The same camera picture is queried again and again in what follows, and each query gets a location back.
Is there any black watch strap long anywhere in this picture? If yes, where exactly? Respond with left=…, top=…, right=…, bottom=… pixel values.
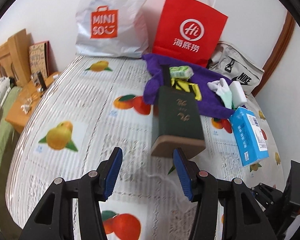
left=160, top=64, right=171, bottom=87

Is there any yellow black pouch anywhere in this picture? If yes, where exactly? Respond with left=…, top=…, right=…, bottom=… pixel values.
left=171, top=78, right=202, bottom=101

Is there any white sponge block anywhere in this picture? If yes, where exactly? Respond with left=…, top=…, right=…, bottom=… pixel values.
left=229, top=81, right=247, bottom=109

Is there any brown wooden door frame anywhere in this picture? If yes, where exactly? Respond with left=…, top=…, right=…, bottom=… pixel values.
left=252, top=12, right=296, bottom=96

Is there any grey Nike waist bag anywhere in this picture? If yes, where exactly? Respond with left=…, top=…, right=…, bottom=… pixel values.
left=206, top=41, right=265, bottom=95

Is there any white spotted plush toy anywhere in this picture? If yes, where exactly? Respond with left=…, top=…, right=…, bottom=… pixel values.
left=0, top=76, right=12, bottom=106

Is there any dark green tea box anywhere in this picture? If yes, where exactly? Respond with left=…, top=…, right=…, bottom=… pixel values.
left=151, top=86, right=206, bottom=159

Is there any red Haidilao paper bag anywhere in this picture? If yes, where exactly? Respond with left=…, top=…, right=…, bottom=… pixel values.
left=152, top=0, right=228, bottom=67

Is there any purple towel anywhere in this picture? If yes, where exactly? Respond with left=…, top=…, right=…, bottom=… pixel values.
left=142, top=53, right=235, bottom=119

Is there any wooden nightstand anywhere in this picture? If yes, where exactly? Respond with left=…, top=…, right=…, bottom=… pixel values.
left=5, top=71, right=62, bottom=134

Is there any white Miniso plastic bag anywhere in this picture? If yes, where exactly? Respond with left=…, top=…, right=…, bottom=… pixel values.
left=75, top=0, right=148, bottom=59

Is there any blue tissue pack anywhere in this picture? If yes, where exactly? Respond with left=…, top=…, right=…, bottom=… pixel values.
left=229, top=107, right=269, bottom=166

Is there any green tissue pack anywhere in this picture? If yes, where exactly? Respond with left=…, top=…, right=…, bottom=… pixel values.
left=169, top=66, right=194, bottom=80

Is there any fruit print tablecloth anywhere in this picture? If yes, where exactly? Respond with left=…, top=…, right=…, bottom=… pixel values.
left=5, top=55, right=286, bottom=240

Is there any translucent mesh drawstring bag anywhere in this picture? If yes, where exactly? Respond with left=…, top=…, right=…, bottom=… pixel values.
left=145, top=170, right=195, bottom=213

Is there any white mint glove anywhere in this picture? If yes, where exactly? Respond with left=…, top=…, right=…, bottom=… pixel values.
left=207, top=78, right=232, bottom=109

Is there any green bed sheet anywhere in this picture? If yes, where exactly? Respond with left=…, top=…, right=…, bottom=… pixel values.
left=0, top=87, right=21, bottom=226

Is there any wooden bed headboard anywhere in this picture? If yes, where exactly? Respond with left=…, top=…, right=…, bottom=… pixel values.
left=0, top=29, right=31, bottom=87

